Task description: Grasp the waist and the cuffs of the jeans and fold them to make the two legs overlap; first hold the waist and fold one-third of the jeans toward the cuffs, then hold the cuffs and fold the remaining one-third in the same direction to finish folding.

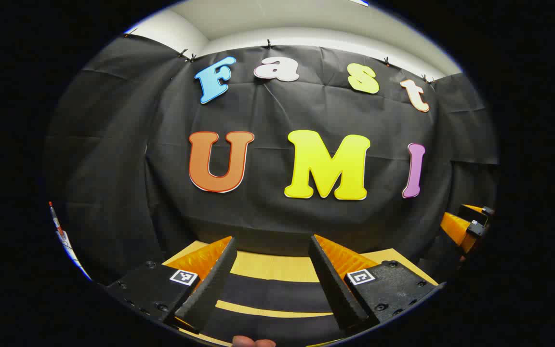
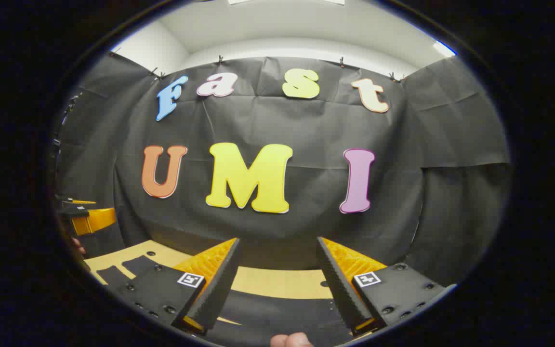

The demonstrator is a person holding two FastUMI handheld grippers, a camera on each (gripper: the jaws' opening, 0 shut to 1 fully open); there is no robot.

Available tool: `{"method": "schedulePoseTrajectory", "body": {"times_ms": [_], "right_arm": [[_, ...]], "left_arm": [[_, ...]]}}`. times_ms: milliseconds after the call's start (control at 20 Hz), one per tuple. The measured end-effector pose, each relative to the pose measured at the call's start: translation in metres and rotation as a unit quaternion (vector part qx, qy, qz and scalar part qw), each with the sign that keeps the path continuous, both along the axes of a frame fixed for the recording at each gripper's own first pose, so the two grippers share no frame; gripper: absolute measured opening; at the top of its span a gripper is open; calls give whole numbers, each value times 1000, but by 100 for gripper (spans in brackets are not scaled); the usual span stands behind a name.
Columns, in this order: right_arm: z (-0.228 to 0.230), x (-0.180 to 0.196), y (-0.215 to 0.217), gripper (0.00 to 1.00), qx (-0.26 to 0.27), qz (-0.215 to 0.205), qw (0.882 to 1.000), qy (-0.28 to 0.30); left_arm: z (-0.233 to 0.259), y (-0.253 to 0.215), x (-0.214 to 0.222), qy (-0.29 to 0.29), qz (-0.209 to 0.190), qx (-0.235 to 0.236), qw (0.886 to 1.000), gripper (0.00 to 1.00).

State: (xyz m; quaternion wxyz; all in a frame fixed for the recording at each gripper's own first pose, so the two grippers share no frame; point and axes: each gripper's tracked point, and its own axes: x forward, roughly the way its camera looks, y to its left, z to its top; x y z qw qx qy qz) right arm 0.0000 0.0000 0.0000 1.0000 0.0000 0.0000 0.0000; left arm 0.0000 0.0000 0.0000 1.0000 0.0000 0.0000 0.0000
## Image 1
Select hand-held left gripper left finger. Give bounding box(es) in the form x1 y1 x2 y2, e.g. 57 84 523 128
106 236 238 334

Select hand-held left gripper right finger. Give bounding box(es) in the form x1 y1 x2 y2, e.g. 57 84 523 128
309 234 447 336

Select black backdrop cloth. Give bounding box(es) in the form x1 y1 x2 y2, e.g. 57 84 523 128
44 34 500 285

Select dark grey jeans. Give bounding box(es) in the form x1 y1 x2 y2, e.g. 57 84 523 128
201 276 350 347

